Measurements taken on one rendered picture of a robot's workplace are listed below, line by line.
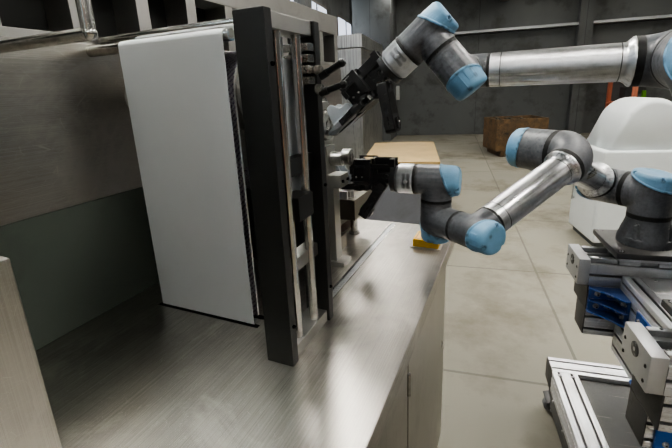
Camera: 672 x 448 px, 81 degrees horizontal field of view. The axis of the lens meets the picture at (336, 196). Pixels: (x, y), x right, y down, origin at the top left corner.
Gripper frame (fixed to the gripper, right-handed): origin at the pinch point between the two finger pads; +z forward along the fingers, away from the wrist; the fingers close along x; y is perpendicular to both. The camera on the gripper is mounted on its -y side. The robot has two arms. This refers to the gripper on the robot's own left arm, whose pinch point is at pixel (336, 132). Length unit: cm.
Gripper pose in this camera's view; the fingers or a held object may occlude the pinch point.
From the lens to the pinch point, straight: 97.3
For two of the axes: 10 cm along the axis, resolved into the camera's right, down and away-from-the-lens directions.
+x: -4.0, 2.5, -8.8
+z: -6.8, 5.7, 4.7
